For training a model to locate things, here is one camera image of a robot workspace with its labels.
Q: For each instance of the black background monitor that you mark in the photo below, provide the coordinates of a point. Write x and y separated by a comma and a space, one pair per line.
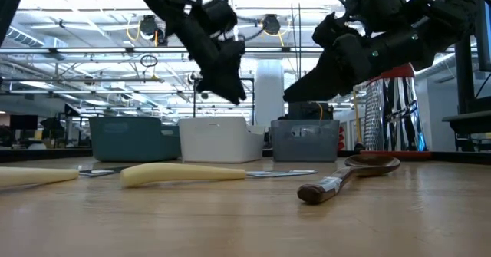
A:
23, 122

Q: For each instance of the dark wooden spoon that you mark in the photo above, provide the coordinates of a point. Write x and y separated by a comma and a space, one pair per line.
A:
368, 165

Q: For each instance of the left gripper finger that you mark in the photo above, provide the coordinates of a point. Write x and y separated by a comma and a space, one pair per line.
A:
226, 90

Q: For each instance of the teal plastic bin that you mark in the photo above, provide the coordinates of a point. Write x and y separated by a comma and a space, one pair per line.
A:
130, 142

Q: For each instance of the computer monitor blue screen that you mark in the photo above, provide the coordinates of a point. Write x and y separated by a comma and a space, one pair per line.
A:
484, 27

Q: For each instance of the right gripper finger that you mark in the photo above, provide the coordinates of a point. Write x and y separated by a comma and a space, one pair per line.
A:
314, 82

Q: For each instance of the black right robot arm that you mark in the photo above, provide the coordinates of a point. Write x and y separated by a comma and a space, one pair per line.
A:
422, 27

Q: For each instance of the white building column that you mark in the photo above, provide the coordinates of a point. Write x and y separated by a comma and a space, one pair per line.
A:
268, 92

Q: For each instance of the white plastic bin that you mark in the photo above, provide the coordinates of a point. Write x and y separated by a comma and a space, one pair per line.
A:
218, 142

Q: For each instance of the black ceiling spotlight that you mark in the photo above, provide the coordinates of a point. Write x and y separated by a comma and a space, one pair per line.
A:
271, 25
149, 26

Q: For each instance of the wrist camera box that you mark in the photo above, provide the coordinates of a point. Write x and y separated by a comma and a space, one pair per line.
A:
218, 17
328, 28

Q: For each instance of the grey plastic bin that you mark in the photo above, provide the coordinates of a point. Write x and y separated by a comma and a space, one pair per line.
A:
303, 147

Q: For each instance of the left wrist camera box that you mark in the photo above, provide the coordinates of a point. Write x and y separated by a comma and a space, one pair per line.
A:
218, 17

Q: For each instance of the grey side desk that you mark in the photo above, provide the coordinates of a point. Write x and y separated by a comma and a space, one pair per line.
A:
468, 120

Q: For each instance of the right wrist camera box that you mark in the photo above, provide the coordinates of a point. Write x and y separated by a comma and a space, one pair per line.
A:
328, 28

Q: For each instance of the black monitor stand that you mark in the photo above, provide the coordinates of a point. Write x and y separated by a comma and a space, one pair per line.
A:
465, 88

